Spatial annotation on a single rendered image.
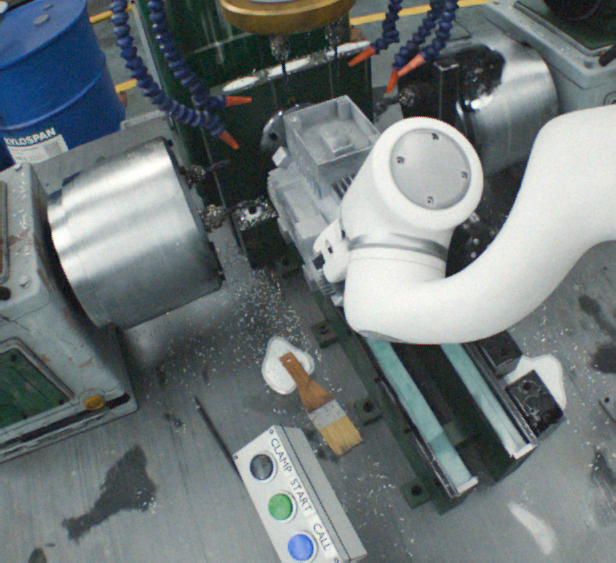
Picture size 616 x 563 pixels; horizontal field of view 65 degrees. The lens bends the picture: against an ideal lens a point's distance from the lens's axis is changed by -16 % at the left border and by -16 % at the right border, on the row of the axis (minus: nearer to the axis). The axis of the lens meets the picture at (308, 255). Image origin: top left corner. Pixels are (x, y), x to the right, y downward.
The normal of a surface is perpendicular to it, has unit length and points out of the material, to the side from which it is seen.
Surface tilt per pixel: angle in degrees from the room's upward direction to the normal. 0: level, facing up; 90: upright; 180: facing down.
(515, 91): 47
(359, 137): 0
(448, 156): 30
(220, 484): 0
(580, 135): 39
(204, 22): 90
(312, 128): 0
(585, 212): 79
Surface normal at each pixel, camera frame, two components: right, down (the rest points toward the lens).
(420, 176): 0.09, -0.17
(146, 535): -0.11, -0.61
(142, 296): 0.40, 0.63
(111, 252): 0.25, 0.15
